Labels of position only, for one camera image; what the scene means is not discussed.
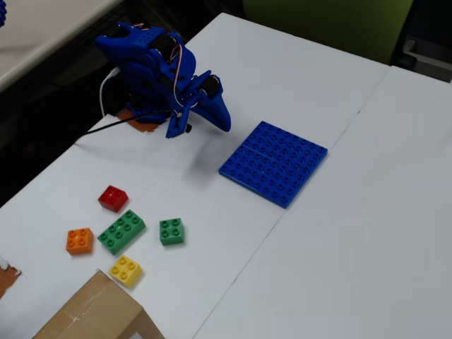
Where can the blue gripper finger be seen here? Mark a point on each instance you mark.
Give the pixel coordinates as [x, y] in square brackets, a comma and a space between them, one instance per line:
[217, 113]

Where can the green 2x2 block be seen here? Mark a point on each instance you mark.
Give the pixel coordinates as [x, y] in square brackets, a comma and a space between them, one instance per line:
[172, 233]

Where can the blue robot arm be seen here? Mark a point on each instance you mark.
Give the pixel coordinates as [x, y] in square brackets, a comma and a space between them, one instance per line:
[141, 70]

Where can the red 2x2 block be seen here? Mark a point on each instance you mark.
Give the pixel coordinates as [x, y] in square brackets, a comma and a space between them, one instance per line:
[113, 198]

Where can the green 2x4 block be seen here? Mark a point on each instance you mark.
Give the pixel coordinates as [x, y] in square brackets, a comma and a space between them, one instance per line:
[121, 231]

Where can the yellow 2x2 block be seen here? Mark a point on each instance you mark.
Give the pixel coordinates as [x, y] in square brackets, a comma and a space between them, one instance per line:
[125, 270]

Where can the orange 2x2 block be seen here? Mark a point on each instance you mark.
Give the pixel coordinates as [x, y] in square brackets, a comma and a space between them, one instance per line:
[80, 241]

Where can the blue 8x8 baseplate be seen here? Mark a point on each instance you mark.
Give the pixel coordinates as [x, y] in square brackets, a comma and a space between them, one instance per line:
[273, 164]

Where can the white side table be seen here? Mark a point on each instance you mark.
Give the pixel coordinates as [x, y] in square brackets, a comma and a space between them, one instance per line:
[46, 31]

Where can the blue beaded object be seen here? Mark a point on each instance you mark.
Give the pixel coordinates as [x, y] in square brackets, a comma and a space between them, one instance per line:
[2, 12]

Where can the gray chair base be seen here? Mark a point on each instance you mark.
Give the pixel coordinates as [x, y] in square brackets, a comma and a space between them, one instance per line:
[423, 58]

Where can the brown cardboard box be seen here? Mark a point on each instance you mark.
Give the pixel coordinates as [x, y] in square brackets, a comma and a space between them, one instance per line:
[99, 310]

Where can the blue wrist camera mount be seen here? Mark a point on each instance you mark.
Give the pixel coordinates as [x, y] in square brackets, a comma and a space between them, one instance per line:
[178, 123]

